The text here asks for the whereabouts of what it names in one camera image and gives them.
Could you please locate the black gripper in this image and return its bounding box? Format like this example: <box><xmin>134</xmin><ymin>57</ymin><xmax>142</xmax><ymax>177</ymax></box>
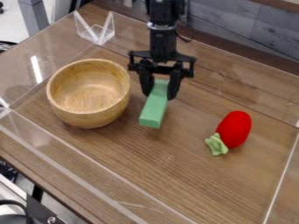
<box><xmin>128</xmin><ymin>22</ymin><xmax>197</xmax><ymax>100</ymax></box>

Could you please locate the green foam stick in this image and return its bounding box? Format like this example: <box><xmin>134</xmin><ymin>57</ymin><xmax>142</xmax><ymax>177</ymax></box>
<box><xmin>139</xmin><ymin>80</ymin><xmax>169</xmax><ymax>129</ymax></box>

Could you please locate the brown wooden bowl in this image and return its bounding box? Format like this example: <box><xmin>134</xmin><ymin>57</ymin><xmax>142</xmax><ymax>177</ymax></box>
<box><xmin>46</xmin><ymin>59</ymin><xmax>131</xmax><ymax>129</ymax></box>

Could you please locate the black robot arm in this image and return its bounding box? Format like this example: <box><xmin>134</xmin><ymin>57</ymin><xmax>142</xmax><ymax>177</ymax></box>
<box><xmin>127</xmin><ymin>0</ymin><xmax>197</xmax><ymax>100</ymax></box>

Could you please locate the red plush strawberry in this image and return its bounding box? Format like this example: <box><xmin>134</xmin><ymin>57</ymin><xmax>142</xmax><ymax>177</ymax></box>
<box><xmin>205</xmin><ymin>111</ymin><xmax>253</xmax><ymax>156</ymax></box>

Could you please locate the black clamp with bolt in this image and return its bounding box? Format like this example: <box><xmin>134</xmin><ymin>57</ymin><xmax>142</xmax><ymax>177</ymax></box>
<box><xmin>0</xmin><ymin>194</ymin><xmax>68</xmax><ymax>224</ymax></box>

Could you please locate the clear acrylic corner bracket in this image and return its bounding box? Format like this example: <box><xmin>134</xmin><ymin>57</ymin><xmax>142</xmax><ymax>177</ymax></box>
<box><xmin>74</xmin><ymin>10</ymin><xmax>115</xmax><ymax>46</ymax></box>

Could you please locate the clear acrylic tray wall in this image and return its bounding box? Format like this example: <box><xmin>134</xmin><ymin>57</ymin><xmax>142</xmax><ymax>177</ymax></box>
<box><xmin>0</xmin><ymin>14</ymin><xmax>299</xmax><ymax>224</ymax></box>

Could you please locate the grey metal post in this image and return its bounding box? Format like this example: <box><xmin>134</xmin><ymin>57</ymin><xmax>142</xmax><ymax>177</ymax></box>
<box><xmin>18</xmin><ymin>0</ymin><xmax>50</xmax><ymax>36</ymax></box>

